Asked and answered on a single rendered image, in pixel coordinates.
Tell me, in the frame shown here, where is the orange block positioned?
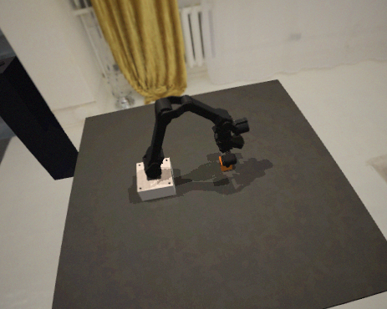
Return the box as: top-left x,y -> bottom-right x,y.
219,156 -> 232,171

